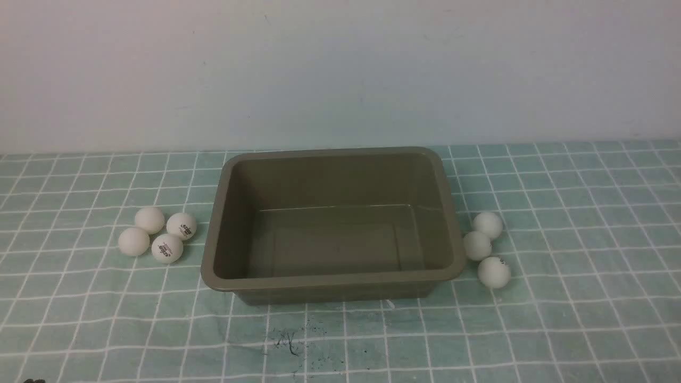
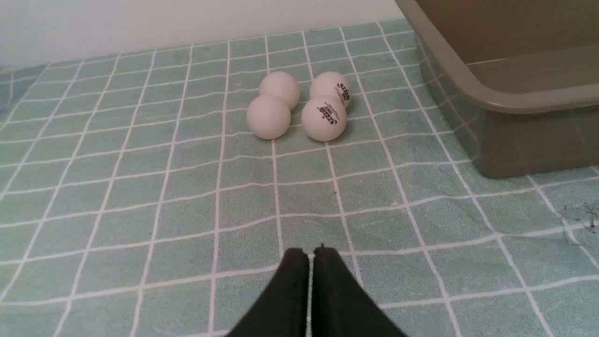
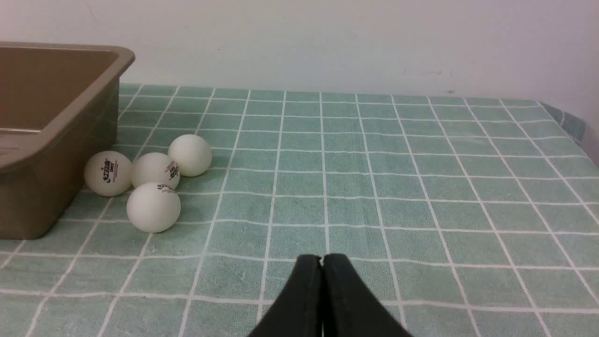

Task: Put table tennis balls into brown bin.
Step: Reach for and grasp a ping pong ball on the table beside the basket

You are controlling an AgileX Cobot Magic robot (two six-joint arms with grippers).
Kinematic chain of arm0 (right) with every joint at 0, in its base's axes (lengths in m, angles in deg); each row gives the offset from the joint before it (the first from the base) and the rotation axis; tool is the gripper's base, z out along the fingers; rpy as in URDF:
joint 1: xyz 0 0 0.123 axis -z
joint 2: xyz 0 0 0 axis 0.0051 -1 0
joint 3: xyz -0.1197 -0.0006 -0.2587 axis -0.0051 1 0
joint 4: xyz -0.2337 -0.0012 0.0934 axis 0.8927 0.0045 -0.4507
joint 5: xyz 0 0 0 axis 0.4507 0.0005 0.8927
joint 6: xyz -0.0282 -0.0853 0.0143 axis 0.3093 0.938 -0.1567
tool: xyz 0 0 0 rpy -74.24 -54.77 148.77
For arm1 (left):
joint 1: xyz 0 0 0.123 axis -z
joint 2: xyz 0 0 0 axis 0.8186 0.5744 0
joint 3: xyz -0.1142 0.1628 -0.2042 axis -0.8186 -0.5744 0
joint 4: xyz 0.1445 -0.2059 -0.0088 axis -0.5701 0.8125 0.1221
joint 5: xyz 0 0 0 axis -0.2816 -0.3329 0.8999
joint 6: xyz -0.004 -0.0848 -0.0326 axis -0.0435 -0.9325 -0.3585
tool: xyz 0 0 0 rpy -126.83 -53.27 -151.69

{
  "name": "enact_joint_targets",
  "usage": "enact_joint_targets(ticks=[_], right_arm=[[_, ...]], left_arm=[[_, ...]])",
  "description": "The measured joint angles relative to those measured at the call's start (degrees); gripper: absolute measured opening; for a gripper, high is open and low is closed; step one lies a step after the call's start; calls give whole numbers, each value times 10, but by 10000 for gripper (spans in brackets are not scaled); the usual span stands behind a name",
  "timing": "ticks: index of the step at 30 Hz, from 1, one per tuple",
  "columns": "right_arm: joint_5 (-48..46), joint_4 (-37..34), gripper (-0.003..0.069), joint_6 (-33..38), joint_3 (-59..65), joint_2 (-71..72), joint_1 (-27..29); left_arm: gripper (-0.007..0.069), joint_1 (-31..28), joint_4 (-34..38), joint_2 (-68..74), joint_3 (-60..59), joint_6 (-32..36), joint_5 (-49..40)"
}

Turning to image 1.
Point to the white ball with logo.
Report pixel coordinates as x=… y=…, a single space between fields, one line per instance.
x=182 y=225

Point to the green white checkered tablecloth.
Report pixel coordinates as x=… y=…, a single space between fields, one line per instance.
x=591 y=234

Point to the olive green plastic bin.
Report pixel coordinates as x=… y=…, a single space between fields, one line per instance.
x=332 y=225

